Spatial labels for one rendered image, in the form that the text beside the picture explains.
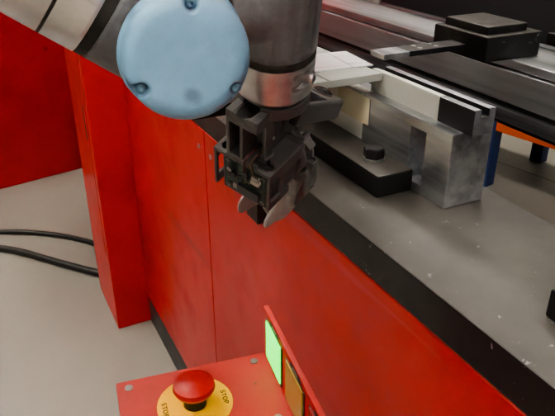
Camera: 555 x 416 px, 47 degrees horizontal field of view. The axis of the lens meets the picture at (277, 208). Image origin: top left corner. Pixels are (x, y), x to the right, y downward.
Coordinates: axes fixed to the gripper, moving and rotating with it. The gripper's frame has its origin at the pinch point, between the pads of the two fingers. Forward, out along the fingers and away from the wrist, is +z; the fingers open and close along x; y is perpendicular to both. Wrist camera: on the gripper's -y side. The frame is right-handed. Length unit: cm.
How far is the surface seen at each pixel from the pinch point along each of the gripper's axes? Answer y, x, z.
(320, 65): -20.1, -7.6, -5.6
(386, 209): -7.1, 11.0, -1.1
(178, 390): 25.5, 6.9, -2.8
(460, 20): -45.4, 2.1, -3.8
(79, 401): 12, -50, 105
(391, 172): -11.7, 8.8, -2.3
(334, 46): -63, -29, 25
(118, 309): -16, -65, 110
